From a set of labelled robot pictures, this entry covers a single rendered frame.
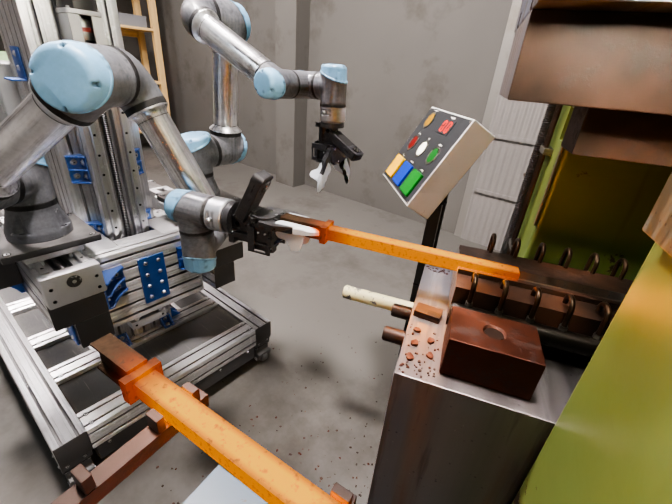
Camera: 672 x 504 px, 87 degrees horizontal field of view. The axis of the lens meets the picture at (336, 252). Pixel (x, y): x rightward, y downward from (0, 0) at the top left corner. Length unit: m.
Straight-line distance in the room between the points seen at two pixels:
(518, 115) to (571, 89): 2.61
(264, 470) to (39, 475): 1.38
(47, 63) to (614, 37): 0.84
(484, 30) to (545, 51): 2.80
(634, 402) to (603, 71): 0.35
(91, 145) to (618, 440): 1.33
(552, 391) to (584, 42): 0.44
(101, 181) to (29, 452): 1.01
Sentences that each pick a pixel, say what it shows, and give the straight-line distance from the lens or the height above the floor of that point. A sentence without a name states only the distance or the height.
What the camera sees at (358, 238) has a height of 1.01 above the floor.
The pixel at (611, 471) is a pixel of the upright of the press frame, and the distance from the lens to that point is 0.42.
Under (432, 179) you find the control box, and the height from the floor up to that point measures 1.04.
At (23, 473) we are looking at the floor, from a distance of 1.76.
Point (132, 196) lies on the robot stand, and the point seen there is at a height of 0.85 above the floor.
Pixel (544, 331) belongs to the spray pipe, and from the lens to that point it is 0.62.
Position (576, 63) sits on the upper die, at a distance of 0.53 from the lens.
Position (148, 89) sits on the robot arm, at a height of 1.22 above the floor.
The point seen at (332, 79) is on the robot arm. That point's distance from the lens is 1.08.
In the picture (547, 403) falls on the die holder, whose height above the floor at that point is 0.91.
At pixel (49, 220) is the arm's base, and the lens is 1.22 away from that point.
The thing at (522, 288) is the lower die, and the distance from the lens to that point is 0.66.
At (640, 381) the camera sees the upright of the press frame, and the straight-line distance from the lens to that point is 0.40.
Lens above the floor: 1.29
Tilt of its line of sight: 27 degrees down
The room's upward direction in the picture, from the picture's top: 5 degrees clockwise
